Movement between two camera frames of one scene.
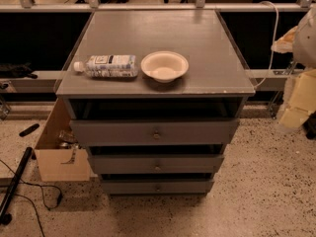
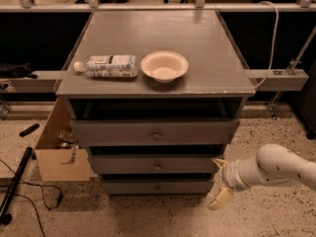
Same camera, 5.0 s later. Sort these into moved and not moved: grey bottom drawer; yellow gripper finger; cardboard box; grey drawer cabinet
Moved: yellow gripper finger
Not moved: cardboard box; grey bottom drawer; grey drawer cabinet
